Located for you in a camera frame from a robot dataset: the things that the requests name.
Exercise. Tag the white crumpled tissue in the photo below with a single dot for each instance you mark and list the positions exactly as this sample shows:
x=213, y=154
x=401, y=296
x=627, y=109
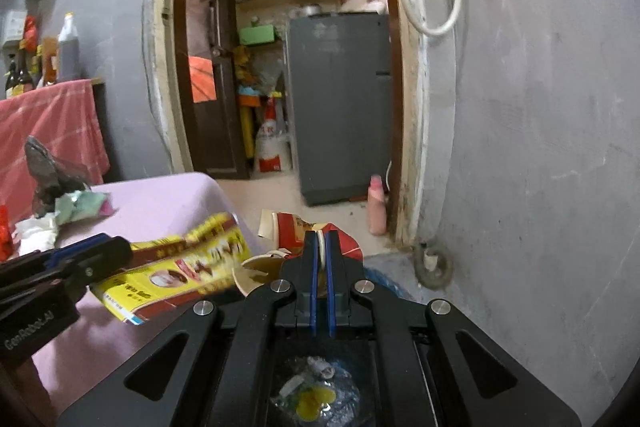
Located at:
x=35, y=234

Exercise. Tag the green box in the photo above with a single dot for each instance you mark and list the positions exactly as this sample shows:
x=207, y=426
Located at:
x=257, y=35

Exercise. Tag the green glass bottle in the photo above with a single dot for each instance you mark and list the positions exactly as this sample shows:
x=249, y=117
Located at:
x=11, y=82

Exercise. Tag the red plastic item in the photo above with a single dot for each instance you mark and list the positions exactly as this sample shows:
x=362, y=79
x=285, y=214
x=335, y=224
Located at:
x=4, y=234

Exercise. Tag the pink plastic bottle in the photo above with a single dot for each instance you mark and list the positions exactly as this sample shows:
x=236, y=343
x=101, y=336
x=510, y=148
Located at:
x=377, y=207

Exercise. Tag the pink checked cloth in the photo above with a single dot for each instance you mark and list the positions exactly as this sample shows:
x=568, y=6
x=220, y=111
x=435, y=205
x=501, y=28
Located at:
x=45, y=132

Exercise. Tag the yellow red carton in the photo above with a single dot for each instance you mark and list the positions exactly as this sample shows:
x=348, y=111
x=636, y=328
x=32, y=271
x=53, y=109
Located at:
x=165, y=279

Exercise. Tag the dark glass bottle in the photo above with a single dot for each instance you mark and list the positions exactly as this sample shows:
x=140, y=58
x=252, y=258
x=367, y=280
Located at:
x=25, y=79

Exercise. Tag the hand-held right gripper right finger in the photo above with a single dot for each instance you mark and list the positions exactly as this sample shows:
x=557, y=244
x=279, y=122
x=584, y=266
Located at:
x=331, y=292

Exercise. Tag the grey floor pipe fitting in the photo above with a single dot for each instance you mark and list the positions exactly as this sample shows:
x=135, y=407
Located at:
x=440, y=269

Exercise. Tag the red bag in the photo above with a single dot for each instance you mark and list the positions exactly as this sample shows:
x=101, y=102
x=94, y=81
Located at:
x=30, y=32

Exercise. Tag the red white torn paper carton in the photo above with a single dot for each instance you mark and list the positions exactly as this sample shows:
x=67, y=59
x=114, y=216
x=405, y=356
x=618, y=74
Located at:
x=295, y=227

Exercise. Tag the black plastic bag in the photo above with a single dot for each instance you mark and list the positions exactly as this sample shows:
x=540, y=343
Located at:
x=50, y=177

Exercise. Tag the dark brown door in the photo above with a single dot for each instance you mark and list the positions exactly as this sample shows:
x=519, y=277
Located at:
x=205, y=137

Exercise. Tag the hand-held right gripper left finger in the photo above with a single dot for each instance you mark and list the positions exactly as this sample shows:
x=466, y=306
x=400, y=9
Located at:
x=313, y=292

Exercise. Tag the yellow tube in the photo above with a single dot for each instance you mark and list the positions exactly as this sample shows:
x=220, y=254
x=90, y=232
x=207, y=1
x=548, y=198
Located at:
x=247, y=129

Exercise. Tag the white red sack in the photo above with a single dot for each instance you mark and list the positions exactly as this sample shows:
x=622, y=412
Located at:
x=270, y=147

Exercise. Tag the white wall switch box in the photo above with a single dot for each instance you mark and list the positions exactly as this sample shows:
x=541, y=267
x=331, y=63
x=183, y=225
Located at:
x=12, y=26

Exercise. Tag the grey refrigerator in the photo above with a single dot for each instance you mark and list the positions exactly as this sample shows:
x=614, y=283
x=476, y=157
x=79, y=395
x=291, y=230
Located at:
x=340, y=107

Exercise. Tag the large dark oil bottle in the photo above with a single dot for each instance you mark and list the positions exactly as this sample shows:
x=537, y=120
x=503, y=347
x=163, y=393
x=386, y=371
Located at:
x=68, y=52

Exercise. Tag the trash bin with blue liner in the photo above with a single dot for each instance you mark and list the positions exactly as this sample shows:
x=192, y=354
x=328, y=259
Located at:
x=387, y=279

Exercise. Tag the green crumpled wrapper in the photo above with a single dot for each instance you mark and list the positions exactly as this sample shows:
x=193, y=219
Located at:
x=80, y=206

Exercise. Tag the orange liquid bottle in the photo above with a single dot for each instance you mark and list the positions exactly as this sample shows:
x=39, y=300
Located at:
x=49, y=64

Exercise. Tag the orange paper on door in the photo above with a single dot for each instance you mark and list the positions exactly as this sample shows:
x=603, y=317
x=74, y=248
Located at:
x=202, y=79

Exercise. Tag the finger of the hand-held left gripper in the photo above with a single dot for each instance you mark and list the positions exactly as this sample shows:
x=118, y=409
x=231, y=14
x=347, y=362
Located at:
x=100, y=259
x=35, y=259

